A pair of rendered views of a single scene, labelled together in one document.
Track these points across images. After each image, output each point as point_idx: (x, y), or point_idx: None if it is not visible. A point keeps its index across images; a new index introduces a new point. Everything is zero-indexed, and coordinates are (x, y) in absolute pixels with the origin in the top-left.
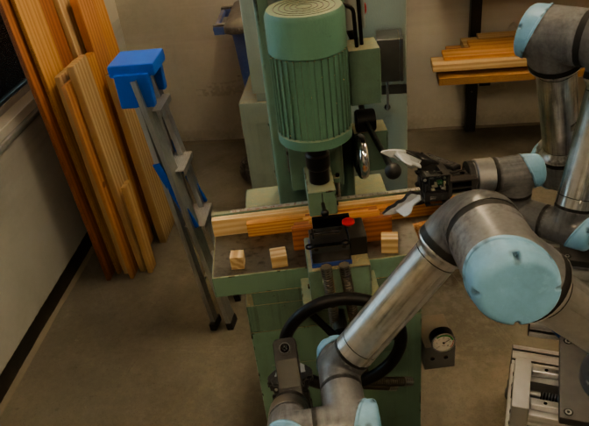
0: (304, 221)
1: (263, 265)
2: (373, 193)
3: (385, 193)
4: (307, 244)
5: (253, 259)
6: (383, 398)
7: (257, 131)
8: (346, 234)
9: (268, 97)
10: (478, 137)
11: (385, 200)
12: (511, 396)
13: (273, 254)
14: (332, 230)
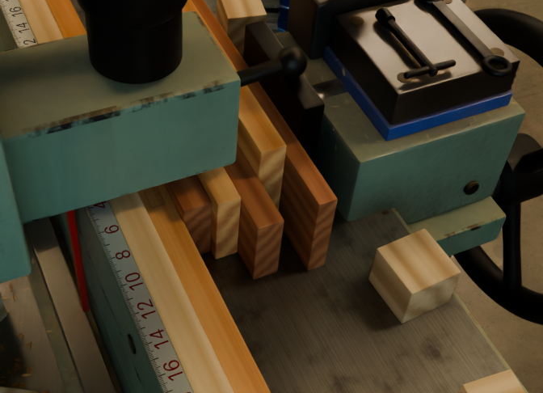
0: (241, 196)
1: (443, 338)
2: (20, 39)
3: (19, 14)
4: (496, 69)
5: (423, 386)
6: None
7: None
8: (380, 4)
9: None
10: None
11: (53, 18)
12: None
13: (440, 270)
14: (374, 35)
